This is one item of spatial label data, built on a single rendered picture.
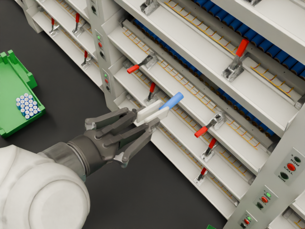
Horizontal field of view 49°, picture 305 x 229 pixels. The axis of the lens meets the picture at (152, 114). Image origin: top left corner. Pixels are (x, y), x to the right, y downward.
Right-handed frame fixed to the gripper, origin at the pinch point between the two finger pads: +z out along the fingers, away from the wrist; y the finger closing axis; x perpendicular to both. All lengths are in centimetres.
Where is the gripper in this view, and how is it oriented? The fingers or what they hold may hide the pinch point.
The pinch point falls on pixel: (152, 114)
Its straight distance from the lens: 74.4
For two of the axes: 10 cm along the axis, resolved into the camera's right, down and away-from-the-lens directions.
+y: 6.8, 6.1, -4.1
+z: 7.2, -4.3, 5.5
